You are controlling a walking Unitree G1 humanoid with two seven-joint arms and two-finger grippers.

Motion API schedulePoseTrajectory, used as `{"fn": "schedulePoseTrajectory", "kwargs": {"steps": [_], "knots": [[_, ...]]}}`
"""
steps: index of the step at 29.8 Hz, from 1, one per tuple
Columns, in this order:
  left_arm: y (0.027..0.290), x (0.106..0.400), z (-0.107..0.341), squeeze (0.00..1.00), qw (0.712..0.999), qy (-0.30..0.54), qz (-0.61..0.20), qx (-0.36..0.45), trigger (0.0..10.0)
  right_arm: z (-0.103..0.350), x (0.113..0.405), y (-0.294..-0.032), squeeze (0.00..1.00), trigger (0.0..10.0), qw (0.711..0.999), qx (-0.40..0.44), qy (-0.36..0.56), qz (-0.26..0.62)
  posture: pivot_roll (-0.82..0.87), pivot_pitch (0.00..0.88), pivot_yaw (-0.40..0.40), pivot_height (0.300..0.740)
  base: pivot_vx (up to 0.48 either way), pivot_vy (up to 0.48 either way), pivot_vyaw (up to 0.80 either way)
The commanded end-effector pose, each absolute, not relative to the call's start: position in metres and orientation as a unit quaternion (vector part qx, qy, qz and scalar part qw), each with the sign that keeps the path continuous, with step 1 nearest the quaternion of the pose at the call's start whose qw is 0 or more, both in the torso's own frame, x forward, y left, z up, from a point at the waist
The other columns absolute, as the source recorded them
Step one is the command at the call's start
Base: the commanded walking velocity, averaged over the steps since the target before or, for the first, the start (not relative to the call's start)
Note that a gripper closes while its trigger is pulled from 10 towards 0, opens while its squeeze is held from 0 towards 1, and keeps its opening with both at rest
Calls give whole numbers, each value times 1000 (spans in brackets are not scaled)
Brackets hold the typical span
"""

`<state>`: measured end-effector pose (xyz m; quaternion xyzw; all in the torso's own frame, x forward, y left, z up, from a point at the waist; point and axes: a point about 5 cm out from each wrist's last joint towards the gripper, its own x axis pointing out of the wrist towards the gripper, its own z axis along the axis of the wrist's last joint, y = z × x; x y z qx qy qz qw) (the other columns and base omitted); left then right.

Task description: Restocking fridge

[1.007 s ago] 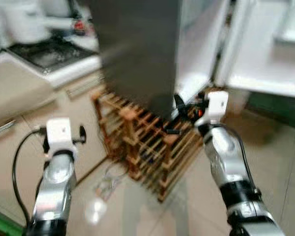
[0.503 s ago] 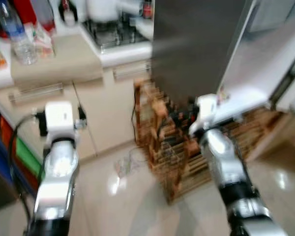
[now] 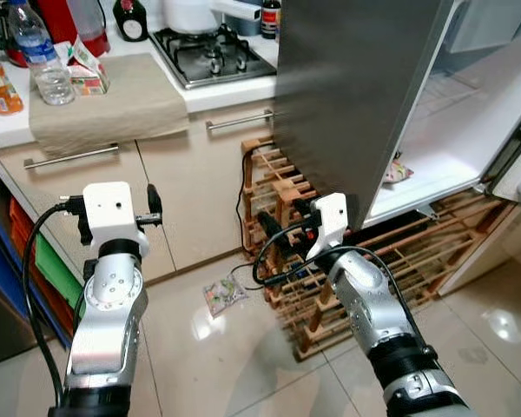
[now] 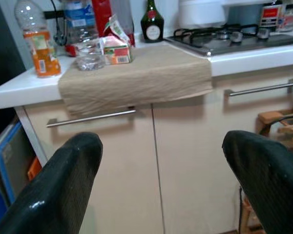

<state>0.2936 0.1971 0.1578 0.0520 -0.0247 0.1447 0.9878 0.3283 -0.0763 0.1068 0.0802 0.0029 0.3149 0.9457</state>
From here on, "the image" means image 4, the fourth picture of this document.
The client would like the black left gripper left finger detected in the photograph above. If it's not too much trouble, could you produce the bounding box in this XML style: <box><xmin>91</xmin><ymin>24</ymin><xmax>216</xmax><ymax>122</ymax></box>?
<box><xmin>0</xmin><ymin>132</ymin><xmax>104</xmax><ymax>234</ymax></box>

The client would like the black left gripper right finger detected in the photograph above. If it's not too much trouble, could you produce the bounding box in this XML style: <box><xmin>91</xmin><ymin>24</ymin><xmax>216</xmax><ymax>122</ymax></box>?
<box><xmin>221</xmin><ymin>130</ymin><xmax>293</xmax><ymax>234</ymax></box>

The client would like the black fridge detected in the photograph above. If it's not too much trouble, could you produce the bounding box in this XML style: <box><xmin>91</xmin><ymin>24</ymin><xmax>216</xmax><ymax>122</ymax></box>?
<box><xmin>0</xmin><ymin>0</ymin><xmax>27</xmax><ymax>144</ymax></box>

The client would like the orange plastic item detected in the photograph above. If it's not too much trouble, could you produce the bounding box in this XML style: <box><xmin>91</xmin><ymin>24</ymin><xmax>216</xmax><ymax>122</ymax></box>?
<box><xmin>27</xmin><ymin>157</ymin><xmax>42</xmax><ymax>181</ymax></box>

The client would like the wooden slatted rack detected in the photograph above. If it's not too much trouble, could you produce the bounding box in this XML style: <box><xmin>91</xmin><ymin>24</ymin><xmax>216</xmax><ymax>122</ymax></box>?
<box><xmin>239</xmin><ymin>96</ymin><xmax>293</xmax><ymax>234</ymax></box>

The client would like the beige kitchen cabinet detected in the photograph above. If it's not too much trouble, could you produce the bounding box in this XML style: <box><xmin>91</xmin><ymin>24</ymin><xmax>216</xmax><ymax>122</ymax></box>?
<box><xmin>14</xmin><ymin>65</ymin><xmax>293</xmax><ymax>234</ymax></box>

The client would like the clear plastic container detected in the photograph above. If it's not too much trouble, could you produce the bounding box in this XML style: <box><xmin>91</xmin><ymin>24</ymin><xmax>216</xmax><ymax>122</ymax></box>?
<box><xmin>74</xmin><ymin>42</ymin><xmax>106</xmax><ymax>72</ymax></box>

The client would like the orange juice plastic bottle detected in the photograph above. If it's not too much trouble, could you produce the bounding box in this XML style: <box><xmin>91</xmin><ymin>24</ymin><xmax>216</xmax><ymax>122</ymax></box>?
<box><xmin>14</xmin><ymin>0</ymin><xmax>62</xmax><ymax>78</ymax></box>

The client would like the beige counter cloth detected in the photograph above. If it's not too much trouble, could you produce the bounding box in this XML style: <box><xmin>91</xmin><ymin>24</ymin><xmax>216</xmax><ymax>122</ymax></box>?
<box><xmin>58</xmin><ymin>45</ymin><xmax>213</xmax><ymax>117</ymax></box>

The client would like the red juice carton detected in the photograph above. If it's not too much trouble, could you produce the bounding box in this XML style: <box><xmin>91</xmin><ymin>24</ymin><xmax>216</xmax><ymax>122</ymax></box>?
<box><xmin>99</xmin><ymin>36</ymin><xmax>134</xmax><ymax>66</ymax></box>

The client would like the black gas hob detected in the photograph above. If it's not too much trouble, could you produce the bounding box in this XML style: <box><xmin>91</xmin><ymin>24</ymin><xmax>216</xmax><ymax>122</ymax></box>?
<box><xmin>165</xmin><ymin>23</ymin><xmax>293</xmax><ymax>57</ymax></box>

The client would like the clear water bottle blue label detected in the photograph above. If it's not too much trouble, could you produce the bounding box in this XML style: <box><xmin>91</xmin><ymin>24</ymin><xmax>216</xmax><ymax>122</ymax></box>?
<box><xmin>63</xmin><ymin>0</ymin><xmax>100</xmax><ymax>49</ymax></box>

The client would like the jar with white label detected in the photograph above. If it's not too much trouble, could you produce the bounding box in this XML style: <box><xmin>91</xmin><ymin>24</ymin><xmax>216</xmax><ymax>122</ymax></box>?
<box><xmin>279</xmin><ymin>2</ymin><xmax>293</xmax><ymax>33</ymax></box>

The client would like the opened green white carton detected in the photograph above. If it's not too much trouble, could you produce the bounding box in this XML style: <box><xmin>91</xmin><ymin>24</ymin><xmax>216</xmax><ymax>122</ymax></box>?
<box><xmin>104</xmin><ymin>14</ymin><xmax>132</xmax><ymax>42</ymax></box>

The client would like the jar with red label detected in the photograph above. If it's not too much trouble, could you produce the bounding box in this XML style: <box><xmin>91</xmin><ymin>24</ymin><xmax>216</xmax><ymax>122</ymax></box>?
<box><xmin>260</xmin><ymin>0</ymin><xmax>284</xmax><ymax>32</ymax></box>

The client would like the grey blue pot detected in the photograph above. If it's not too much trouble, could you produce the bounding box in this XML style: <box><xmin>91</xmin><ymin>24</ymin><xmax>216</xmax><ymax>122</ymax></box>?
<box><xmin>226</xmin><ymin>3</ymin><xmax>262</xmax><ymax>26</ymax></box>

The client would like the red coffee machine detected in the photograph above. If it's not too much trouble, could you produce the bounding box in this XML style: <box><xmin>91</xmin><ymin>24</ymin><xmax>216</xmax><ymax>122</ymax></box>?
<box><xmin>64</xmin><ymin>0</ymin><xmax>136</xmax><ymax>57</ymax></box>

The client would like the dark green glass bottle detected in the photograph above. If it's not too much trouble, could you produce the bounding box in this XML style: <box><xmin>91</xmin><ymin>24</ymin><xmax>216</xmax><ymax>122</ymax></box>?
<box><xmin>140</xmin><ymin>0</ymin><xmax>165</xmax><ymax>44</ymax></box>

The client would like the white kitchen appliance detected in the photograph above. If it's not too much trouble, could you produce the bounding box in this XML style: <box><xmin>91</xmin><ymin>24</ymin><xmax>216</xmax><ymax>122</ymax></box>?
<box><xmin>178</xmin><ymin>0</ymin><xmax>227</xmax><ymax>28</ymax></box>

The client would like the long steel cabinet handle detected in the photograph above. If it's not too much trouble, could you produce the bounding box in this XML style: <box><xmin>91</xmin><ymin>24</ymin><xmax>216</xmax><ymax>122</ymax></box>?
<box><xmin>46</xmin><ymin>109</ymin><xmax>137</xmax><ymax>128</ymax></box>
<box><xmin>224</xmin><ymin>79</ymin><xmax>293</xmax><ymax>98</ymax></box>

